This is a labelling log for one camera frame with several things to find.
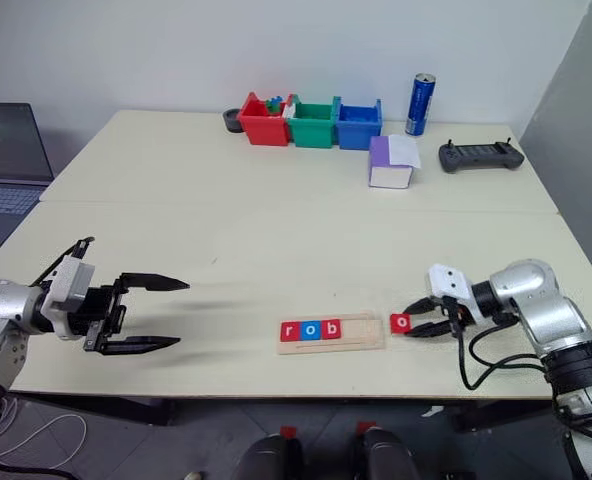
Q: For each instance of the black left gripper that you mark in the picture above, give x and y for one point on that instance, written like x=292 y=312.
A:
x=96 y=310

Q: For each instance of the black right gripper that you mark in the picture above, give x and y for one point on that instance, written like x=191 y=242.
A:
x=455 y=315

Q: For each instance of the red letter tile o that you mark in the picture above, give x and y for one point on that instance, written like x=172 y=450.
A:
x=401 y=323

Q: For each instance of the red letter tile b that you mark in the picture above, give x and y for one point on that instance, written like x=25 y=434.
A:
x=331 y=329

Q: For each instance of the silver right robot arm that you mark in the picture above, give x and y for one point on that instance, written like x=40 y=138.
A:
x=531 y=285

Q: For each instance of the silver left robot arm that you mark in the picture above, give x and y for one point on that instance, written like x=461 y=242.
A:
x=1 y=305

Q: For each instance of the wooden letter tray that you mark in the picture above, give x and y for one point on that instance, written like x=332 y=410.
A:
x=361 y=335

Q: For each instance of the blue letter tile o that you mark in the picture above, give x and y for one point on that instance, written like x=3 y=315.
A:
x=309 y=330

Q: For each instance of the red letter tile r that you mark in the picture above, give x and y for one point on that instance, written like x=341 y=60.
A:
x=290 y=330

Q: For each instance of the red tag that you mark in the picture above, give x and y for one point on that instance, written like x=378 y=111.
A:
x=288 y=432
x=366 y=428

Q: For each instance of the dark rounded shape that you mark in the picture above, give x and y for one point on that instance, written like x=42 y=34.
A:
x=268 y=460
x=388 y=457

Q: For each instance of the purple and white box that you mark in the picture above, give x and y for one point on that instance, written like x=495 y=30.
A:
x=386 y=172

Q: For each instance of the black handheld controller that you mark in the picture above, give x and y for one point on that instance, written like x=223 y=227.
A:
x=478 y=157

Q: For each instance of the blue plastic bin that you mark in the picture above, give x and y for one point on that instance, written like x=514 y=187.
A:
x=357 y=132

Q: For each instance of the black round holder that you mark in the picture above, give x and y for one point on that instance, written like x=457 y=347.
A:
x=232 y=125

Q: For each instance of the blue drink can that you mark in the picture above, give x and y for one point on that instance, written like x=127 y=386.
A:
x=420 y=105

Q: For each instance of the grey laptop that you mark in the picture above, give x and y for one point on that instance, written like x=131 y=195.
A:
x=6 y=150

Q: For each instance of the red plastic bin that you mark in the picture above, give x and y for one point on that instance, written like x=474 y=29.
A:
x=266 y=131

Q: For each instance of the green plastic bin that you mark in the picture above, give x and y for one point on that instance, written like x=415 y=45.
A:
x=312 y=130

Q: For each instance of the green toy brick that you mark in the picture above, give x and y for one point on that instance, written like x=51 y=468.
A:
x=273 y=106

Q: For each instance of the blue toy brick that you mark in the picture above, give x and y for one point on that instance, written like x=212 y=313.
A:
x=277 y=98

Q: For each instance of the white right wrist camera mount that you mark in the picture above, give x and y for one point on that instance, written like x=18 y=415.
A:
x=451 y=282

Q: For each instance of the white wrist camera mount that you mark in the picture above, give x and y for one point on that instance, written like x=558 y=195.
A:
x=68 y=285
x=451 y=282

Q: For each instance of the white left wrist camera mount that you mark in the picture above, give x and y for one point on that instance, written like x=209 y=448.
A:
x=68 y=285

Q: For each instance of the black table frame beam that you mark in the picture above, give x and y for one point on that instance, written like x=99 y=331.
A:
x=101 y=407

